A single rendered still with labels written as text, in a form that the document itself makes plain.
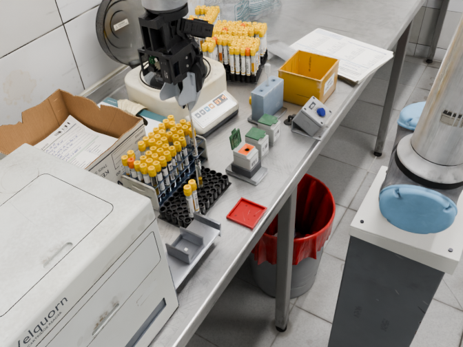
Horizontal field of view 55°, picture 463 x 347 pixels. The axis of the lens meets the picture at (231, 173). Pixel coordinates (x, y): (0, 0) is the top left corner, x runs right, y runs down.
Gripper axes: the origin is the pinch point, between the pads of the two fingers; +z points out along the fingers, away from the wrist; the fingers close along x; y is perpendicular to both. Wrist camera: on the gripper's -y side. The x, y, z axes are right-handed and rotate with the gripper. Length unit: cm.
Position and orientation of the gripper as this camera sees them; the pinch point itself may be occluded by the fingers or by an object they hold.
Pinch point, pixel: (188, 101)
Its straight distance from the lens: 88.7
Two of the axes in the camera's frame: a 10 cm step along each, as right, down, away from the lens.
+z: 0.5, 7.3, 6.8
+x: 8.6, 3.2, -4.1
